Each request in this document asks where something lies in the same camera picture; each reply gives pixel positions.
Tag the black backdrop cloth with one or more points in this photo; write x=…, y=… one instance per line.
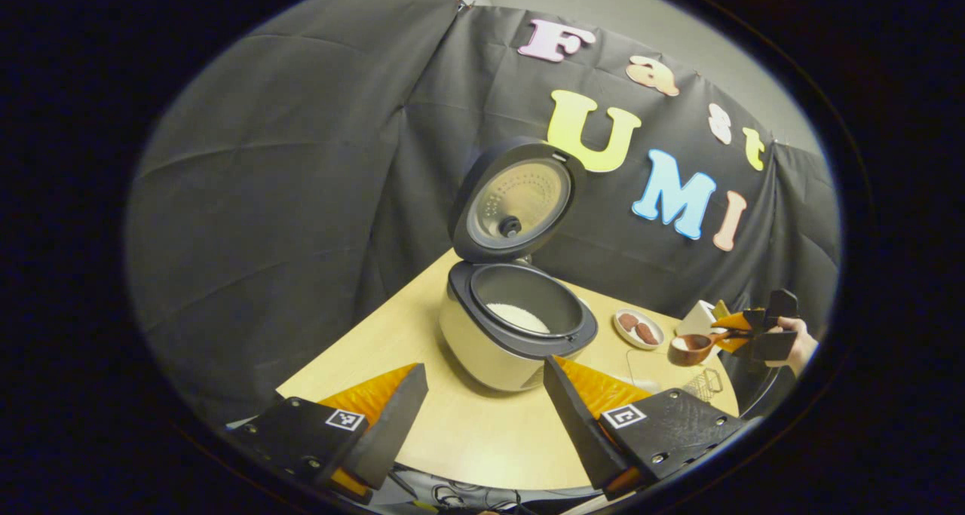
x=286, y=160

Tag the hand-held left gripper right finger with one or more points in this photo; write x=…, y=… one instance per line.
x=577, y=424

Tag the red meat piece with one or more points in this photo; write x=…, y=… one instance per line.
x=647, y=334
x=628, y=322

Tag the brown wooden spoon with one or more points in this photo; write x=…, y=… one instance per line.
x=690, y=347

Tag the white rice mound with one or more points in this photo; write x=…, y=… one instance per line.
x=519, y=317

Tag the brown toast slice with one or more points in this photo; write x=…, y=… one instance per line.
x=721, y=309

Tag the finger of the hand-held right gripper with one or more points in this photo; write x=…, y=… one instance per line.
x=780, y=308
x=773, y=345

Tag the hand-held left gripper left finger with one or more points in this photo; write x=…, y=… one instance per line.
x=396, y=424

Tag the grey and silver rice cooker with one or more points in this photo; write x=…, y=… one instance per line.
x=482, y=349

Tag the white round plate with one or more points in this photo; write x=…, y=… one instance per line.
x=620, y=335

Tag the white toaster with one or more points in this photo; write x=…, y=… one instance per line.
x=697, y=323

